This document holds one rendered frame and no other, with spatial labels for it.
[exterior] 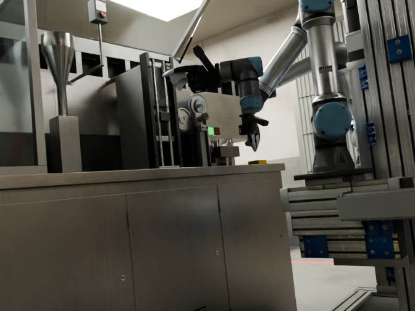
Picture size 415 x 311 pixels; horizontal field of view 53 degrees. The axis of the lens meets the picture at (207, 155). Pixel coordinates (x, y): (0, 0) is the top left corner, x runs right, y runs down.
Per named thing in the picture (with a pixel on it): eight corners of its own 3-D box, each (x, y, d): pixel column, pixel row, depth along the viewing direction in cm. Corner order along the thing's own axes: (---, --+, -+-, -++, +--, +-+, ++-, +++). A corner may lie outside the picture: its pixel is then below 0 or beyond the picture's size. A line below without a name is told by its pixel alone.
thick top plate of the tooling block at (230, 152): (221, 157, 226) (220, 145, 226) (173, 165, 254) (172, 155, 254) (239, 156, 237) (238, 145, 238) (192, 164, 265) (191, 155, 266)
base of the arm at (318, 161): (360, 168, 155) (357, 142, 155) (347, 169, 143) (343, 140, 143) (322, 173, 164) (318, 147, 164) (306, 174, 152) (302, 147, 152)
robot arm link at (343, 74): (357, 150, 200) (321, 47, 207) (353, 153, 215) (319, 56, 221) (383, 143, 198) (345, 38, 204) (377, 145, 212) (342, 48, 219)
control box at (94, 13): (97, 17, 185) (96, -5, 186) (89, 22, 189) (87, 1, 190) (110, 21, 190) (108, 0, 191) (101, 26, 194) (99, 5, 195)
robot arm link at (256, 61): (263, 75, 143) (260, 51, 144) (231, 80, 145) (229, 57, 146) (264, 81, 151) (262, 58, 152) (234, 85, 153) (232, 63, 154)
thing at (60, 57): (60, 179, 167) (50, 42, 172) (44, 182, 177) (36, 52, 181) (91, 178, 177) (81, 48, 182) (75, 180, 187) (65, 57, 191)
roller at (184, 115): (175, 129, 210) (173, 107, 211) (145, 137, 227) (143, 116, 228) (192, 131, 218) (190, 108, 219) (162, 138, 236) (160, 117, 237)
